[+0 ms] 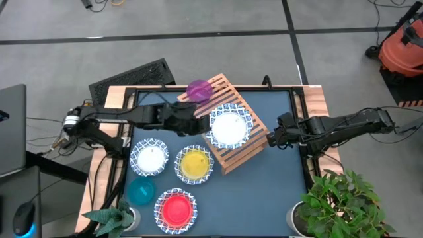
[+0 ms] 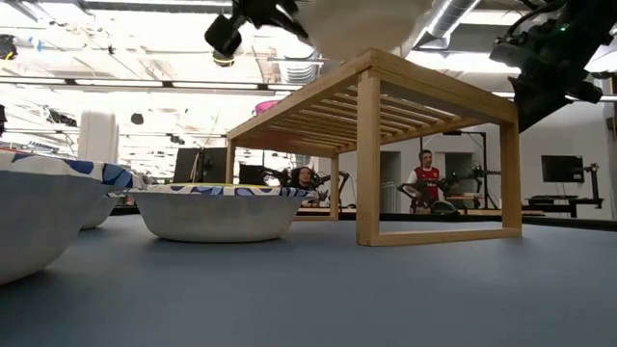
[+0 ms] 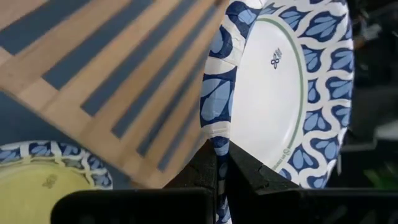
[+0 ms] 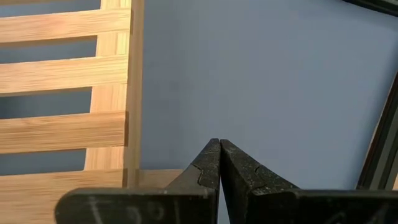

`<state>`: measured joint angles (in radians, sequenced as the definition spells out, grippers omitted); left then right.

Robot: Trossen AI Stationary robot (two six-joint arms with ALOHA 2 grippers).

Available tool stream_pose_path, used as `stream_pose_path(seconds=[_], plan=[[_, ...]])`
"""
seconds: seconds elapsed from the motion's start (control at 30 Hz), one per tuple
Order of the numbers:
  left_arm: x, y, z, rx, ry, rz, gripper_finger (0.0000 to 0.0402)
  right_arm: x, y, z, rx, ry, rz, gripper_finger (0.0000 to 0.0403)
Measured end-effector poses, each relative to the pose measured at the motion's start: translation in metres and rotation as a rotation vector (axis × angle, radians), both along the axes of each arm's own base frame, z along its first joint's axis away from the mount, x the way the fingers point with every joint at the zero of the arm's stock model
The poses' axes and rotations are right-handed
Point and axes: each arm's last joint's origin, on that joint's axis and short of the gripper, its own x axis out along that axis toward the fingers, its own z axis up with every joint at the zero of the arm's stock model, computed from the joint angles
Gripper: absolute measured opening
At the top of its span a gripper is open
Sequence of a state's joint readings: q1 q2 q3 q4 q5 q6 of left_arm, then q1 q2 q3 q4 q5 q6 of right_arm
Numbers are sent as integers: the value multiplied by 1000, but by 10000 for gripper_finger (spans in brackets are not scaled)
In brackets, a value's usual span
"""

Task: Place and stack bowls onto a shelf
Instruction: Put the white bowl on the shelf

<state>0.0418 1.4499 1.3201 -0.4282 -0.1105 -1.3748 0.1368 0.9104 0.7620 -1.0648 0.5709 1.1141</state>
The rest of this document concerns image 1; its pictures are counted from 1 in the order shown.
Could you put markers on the black desk crossbar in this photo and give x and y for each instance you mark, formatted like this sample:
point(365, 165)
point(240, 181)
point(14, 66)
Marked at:
point(56, 167)

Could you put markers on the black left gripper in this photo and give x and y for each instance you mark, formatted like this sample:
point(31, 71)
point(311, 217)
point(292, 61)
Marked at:
point(188, 127)

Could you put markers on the teal plastic bowl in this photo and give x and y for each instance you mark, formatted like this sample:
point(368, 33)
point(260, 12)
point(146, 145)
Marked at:
point(141, 191)

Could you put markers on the wooden slatted shelf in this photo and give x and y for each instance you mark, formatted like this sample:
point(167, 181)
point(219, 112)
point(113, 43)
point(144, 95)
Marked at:
point(238, 155)

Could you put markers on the purple plastic bowl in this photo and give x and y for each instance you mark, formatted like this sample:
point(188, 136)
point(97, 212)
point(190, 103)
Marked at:
point(199, 91)

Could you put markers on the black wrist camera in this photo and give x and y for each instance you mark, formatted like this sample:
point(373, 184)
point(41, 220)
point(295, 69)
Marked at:
point(170, 114)
point(285, 119)

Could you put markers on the large white plant pot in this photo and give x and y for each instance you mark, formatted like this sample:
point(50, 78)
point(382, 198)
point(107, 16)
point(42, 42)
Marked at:
point(292, 219)

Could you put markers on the large green leafy plant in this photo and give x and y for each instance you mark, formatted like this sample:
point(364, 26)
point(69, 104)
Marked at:
point(343, 205)

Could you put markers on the grey desk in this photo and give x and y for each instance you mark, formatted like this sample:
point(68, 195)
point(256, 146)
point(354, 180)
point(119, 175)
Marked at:
point(16, 188)

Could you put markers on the red plastic bowl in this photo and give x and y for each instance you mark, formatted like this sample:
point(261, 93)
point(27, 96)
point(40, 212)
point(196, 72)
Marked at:
point(176, 210)

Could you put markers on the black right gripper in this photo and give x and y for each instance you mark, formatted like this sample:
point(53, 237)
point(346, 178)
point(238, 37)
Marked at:
point(297, 134)

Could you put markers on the grey laptop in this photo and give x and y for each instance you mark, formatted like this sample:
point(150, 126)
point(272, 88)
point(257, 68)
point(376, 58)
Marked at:
point(13, 132)

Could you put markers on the orange shop vacuum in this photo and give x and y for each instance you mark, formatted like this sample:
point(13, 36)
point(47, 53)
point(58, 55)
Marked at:
point(401, 53)

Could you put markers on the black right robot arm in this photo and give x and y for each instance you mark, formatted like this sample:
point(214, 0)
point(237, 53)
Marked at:
point(347, 127)

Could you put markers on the small green leafy plant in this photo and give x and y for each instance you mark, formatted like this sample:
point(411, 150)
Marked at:
point(110, 219)

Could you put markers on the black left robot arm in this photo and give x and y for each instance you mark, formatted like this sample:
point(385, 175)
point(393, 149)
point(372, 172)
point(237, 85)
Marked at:
point(132, 115)

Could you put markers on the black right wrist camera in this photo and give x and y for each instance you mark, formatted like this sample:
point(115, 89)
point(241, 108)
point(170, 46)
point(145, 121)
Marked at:
point(285, 119)

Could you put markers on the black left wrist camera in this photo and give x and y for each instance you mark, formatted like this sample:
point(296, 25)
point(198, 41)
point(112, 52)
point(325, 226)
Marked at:
point(170, 114)

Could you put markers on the black hazard striped mat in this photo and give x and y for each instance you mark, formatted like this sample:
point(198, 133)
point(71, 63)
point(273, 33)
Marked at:
point(401, 89)

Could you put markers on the yellow plastic bowl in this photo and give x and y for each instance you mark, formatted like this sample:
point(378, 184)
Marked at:
point(195, 164)

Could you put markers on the small white plant pot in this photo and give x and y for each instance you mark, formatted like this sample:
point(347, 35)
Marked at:
point(136, 218)

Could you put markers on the black metal table frame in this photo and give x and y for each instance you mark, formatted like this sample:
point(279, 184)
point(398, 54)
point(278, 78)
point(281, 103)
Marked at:
point(281, 89)

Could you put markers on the black computer mouse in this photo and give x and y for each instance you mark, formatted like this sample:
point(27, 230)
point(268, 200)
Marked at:
point(23, 218)

